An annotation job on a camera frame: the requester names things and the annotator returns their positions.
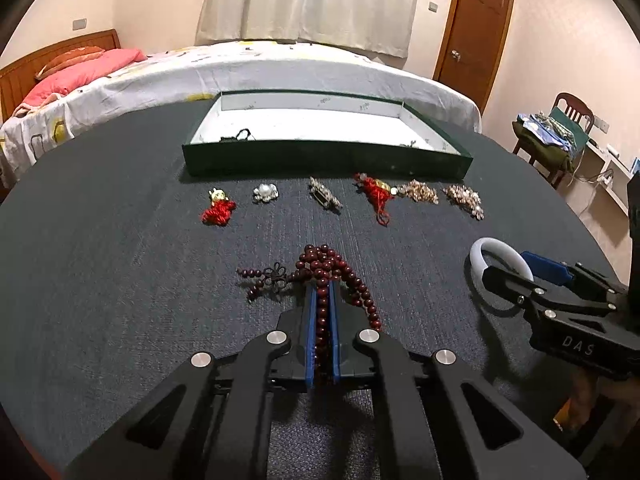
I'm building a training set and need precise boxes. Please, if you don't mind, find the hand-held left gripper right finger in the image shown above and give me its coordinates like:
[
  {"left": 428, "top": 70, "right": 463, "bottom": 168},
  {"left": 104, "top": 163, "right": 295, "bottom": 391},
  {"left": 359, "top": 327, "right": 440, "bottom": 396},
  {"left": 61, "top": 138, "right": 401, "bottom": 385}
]
[{"left": 328, "top": 283, "right": 588, "bottom": 480}]

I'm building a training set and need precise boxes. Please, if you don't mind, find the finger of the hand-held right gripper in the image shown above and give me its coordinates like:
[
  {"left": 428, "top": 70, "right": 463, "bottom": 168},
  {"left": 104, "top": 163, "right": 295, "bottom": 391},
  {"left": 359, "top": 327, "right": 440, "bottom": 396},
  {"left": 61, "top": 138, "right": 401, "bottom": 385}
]
[
  {"left": 519, "top": 251, "right": 630, "bottom": 307},
  {"left": 481, "top": 264, "right": 548, "bottom": 317}
]

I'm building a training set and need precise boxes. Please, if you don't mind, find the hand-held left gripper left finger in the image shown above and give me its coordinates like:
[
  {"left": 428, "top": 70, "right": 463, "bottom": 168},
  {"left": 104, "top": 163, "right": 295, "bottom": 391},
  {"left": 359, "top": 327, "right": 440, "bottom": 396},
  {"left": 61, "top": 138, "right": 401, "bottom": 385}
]
[{"left": 65, "top": 284, "right": 319, "bottom": 480}]

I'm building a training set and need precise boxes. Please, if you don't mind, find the white jade bangle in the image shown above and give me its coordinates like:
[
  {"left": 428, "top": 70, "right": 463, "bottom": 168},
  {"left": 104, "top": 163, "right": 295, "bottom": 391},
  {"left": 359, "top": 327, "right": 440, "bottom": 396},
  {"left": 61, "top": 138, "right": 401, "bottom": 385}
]
[{"left": 469, "top": 236, "right": 535, "bottom": 317}]

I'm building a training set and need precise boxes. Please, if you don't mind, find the dark red bead necklace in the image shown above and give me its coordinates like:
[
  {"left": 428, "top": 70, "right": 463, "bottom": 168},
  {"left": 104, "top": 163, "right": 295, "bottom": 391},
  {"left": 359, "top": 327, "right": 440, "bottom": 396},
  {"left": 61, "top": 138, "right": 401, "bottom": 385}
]
[{"left": 236, "top": 243, "right": 384, "bottom": 386}]

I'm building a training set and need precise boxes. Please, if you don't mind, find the silver rhinestone brooch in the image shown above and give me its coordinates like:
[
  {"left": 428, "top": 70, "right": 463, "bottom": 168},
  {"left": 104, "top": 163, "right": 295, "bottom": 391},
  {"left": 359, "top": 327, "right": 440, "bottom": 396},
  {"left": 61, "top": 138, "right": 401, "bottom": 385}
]
[{"left": 307, "top": 176, "right": 344, "bottom": 212}]

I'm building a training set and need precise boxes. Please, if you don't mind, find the red cord charm with gold ingot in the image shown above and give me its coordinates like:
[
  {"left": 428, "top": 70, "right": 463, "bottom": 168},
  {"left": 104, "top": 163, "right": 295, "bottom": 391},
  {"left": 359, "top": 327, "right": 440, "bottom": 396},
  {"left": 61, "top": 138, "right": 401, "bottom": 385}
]
[{"left": 353, "top": 172, "right": 398, "bottom": 227}]

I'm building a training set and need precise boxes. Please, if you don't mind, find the pearl flower brooch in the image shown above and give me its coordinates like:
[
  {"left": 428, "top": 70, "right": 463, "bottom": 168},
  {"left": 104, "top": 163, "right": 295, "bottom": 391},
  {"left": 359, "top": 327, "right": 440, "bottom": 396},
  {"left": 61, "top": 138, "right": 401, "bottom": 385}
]
[{"left": 251, "top": 182, "right": 278, "bottom": 205}]

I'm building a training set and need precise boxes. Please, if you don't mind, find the red tassel charm with figurine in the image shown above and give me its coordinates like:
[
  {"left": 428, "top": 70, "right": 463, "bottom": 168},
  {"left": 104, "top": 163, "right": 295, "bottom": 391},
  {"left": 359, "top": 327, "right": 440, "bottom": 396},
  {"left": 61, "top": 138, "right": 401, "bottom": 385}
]
[{"left": 201, "top": 186, "right": 237, "bottom": 227}]

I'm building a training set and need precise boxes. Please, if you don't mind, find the green box with white inside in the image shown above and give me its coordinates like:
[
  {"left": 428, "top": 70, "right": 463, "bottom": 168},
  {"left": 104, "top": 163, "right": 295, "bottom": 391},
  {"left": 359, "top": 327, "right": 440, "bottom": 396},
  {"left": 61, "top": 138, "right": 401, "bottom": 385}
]
[{"left": 181, "top": 90, "right": 475, "bottom": 181}]

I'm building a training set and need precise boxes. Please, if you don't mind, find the white low shelf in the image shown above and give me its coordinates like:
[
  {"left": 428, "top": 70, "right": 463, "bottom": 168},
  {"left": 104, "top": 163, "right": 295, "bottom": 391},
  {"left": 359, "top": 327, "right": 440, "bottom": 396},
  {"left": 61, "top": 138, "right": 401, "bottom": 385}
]
[{"left": 565, "top": 135, "right": 640, "bottom": 217}]

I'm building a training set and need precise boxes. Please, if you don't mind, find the pile of folded clothes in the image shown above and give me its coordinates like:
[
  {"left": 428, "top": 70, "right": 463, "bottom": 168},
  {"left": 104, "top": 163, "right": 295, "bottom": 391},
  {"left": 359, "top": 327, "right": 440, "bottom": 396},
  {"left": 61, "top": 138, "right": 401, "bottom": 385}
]
[{"left": 512, "top": 112, "right": 592, "bottom": 173}]

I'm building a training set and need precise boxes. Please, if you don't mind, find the dark wooden chair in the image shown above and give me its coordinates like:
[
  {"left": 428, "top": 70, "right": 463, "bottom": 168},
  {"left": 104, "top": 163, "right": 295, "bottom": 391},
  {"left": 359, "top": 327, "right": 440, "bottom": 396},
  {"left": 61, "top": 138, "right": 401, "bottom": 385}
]
[{"left": 512, "top": 92, "right": 596, "bottom": 187}]

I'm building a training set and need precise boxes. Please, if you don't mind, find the brown wooden door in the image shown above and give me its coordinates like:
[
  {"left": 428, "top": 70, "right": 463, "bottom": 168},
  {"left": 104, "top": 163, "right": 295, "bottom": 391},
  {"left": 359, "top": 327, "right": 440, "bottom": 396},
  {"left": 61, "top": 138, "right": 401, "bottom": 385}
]
[{"left": 432, "top": 0, "right": 516, "bottom": 116}]

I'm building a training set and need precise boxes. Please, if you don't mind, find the bed with patterned white sheet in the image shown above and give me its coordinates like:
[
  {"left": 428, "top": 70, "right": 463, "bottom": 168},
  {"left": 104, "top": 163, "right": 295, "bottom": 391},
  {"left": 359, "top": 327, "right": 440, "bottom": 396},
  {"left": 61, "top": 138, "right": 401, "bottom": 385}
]
[{"left": 0, "top": 42, "right": 483, "bottom": 183}]

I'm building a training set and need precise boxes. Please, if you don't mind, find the white window curtain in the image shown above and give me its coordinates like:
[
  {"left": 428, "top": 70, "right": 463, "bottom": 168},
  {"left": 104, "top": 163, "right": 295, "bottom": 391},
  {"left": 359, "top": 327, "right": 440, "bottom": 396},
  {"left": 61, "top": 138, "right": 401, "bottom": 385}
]
[{"left": 195, "top": 0, "right": 423, "bottom": 58}]

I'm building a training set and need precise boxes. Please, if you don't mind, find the pink pillow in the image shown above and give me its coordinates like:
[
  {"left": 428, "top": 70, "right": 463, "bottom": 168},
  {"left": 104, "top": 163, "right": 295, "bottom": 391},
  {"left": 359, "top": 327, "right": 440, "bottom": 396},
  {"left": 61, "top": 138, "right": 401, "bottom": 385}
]
[{"left": 22, "top": 49, "right": 148, "bottom": 109}]

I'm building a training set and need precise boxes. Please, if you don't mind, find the orange patterned pillow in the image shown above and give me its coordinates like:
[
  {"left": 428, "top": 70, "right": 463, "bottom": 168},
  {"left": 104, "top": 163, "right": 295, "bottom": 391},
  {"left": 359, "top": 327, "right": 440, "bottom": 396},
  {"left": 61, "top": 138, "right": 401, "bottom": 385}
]
[{"left": 34, "top": 46, "right": 105, "bottom": 81}]

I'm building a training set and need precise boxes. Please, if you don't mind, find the wooden headboard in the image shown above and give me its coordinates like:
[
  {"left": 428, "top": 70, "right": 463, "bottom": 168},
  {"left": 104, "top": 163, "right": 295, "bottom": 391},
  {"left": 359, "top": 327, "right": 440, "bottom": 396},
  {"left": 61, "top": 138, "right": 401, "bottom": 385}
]
[{"left": 0, "top": 29, "right": 123, "bottom": 126}]

